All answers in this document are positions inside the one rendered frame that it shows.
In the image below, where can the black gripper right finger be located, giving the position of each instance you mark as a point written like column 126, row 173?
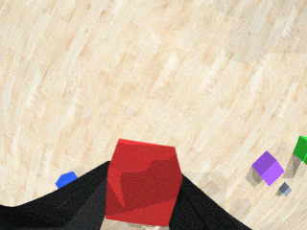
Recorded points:
column 196, row 211

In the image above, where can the red block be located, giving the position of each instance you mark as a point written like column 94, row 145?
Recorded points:
column 142, row 183

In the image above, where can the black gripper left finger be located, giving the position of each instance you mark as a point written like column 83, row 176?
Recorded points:
column 79, row 205

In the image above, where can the purple cube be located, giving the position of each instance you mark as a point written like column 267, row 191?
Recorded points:
column 268, row 167

